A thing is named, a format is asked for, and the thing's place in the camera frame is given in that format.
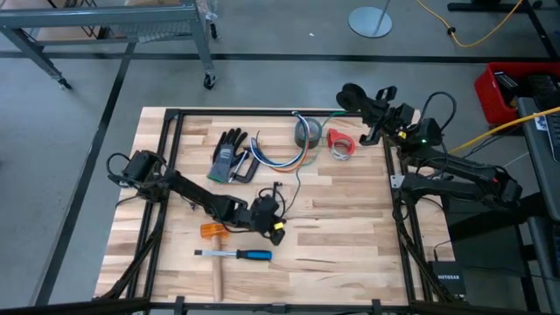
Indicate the round grey stand base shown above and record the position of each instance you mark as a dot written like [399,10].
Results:
[369,22]

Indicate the black and grey work glove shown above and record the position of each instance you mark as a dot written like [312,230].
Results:
[225,153]

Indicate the black device in bin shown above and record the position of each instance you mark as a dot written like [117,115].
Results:
[506,87]
[540,85]

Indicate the red plastic bin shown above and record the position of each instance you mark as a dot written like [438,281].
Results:
[485,100]

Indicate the black floor stand frame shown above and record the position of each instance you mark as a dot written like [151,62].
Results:
[481,6]

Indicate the grey metal cart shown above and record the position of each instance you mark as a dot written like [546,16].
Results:
[109,16]

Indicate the grey side desk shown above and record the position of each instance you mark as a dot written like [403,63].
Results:
[538,153]

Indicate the black C-clamp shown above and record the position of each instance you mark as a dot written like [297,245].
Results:
[255,166]

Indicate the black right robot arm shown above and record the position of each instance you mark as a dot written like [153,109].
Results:
[459,168]

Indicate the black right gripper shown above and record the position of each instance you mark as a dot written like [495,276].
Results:
[394,117]

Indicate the orange head wooden mallet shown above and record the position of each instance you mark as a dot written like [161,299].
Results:
[215,230]

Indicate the silver metal bracket plate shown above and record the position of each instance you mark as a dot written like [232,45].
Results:
[396,181]

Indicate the black Netgear network switch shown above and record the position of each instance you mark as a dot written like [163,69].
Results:
[448,277]

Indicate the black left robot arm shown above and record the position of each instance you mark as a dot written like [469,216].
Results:
[197,194]

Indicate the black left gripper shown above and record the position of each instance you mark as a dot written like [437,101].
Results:
[264,214]

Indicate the black aluminium table frame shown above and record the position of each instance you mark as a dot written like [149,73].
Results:
[280,113]

